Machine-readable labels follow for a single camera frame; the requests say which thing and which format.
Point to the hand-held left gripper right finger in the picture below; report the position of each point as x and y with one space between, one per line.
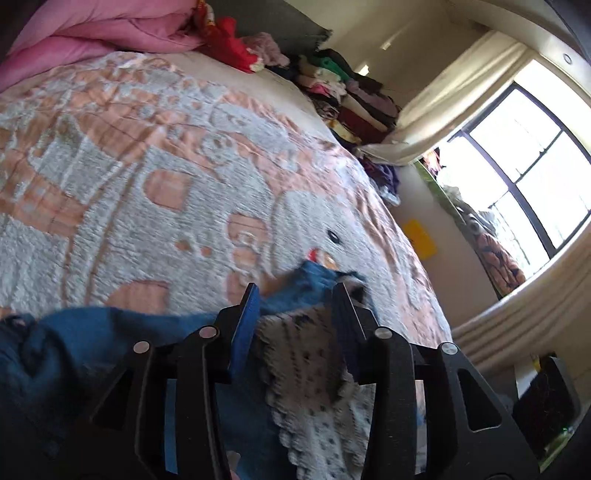
344 330

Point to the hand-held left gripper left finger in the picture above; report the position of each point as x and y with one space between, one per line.
242 332

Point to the blue denim pants lace trim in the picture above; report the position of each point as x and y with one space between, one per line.
92 337

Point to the yellow board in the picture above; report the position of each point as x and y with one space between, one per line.
419 238

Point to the pile of purple clothes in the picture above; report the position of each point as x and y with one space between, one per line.
383 177

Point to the green windowsill mat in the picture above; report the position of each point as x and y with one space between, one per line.
434 184

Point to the orange and white patterned blanket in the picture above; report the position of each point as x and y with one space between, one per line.
138 184

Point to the stack of folded clothes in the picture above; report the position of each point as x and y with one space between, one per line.
351 101

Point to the beige bed sheet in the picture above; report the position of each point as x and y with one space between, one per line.
258 87

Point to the black framed window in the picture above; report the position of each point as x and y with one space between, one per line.
531 161

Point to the cream curtain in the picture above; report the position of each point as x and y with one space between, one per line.
461 101

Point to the mauve fluffy garment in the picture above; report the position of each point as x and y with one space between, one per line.
265 48

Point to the red printed cloth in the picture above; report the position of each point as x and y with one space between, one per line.
226 44

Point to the grey padded headboard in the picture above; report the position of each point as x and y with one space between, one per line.
286 23

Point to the pink quilt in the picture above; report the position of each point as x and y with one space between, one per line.
92 32

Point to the round ceiling light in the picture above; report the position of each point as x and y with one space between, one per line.
567 58

